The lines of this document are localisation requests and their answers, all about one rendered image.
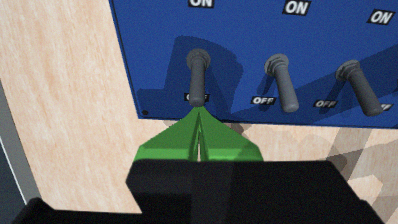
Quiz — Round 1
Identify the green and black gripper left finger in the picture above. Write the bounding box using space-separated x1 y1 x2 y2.
132 107 199 163

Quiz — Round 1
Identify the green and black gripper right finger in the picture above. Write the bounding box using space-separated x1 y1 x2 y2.
199 106 264 161

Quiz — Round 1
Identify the blue switch panel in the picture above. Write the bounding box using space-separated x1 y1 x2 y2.
108 0 398 129

